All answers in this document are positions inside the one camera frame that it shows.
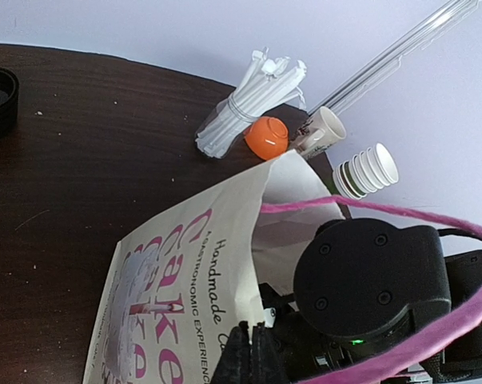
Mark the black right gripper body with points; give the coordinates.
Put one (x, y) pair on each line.
(360, 287)

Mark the beige ceramic mug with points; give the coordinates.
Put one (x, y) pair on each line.
(320, 131)

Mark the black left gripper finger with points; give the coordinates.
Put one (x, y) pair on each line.
(249, 358)

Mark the pink and white paper bag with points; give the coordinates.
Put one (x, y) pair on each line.
(179, 283)

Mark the glass jar of straws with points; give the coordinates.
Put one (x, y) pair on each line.
(266, 84)

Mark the stack of black cup lids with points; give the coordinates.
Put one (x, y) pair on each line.
(9, 92)

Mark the orange bowl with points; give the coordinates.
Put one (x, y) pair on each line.
(267, 138)

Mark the stack of paper cups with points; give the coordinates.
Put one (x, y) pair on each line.
(366, 173)

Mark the right aluminium frame post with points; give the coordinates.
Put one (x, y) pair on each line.
(383, 66)

